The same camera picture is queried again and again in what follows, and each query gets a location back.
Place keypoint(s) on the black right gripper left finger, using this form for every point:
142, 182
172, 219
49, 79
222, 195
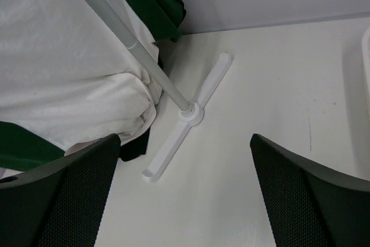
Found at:
60, 203

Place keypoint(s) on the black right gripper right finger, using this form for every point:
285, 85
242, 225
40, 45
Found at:
309, 204

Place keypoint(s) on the green and white t shirt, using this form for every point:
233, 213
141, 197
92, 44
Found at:
66, 81

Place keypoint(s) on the black t shirt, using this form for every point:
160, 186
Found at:
135, 148

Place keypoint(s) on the white metal clothes rack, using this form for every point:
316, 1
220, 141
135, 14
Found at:
191, 112

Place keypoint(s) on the white perforated plastic basket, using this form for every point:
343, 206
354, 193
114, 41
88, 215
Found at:
365, 46

